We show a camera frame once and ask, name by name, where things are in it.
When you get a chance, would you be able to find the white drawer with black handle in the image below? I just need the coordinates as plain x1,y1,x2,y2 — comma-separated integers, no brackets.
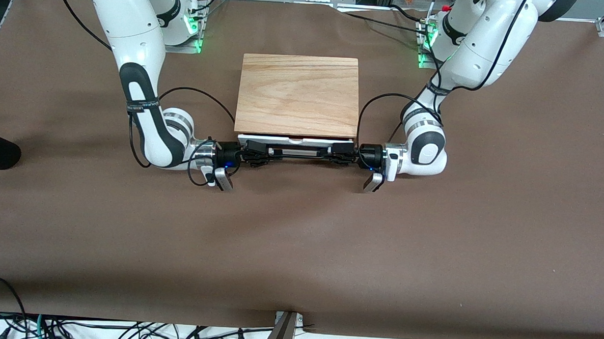
236,132,358,163

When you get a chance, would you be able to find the wooden drawer cabinet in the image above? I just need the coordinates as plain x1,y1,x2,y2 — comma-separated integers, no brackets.
234,53,363,140

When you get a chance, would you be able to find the brown paper table cover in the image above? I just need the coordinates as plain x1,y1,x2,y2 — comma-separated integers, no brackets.
0,0,604,339

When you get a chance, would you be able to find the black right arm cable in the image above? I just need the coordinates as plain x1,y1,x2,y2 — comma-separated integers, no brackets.
47,0,241,187

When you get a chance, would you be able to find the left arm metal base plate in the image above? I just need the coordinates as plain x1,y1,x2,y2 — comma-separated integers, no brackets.
418,17,459,71

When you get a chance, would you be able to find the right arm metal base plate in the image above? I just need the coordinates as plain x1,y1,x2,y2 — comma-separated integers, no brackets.
162,3,208,54

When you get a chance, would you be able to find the black base power cable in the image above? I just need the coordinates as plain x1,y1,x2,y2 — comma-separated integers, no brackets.
339,2,434,36

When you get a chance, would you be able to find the aluminium profile post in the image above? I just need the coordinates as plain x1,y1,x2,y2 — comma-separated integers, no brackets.
261,310,304,339

